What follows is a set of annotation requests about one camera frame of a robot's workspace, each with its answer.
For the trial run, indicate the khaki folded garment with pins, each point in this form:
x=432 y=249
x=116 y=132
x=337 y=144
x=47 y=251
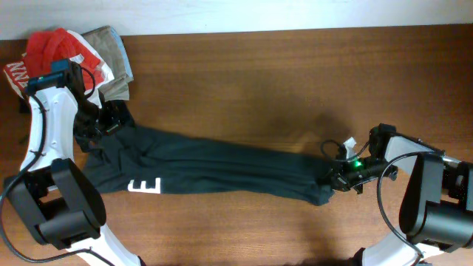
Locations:
x=102 y=41

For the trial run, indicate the dark green t-shirt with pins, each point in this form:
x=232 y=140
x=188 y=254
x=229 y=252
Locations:
x=139 y=158

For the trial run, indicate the black folded garment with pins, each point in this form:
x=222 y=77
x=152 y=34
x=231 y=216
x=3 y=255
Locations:
x=23 y=107

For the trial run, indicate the red folded t-shirt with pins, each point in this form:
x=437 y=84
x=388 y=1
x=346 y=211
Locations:
x=44 y=47

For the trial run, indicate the light blue folded garment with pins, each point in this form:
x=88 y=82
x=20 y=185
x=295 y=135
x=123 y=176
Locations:
x=122 y=49

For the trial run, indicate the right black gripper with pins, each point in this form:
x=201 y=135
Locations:
x=339 y=178

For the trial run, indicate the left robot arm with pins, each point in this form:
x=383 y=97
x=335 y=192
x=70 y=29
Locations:
x=56 y=202

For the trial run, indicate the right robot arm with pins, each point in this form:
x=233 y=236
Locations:
x=435 y=216

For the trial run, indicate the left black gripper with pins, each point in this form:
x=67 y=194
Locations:
x=117 y=122

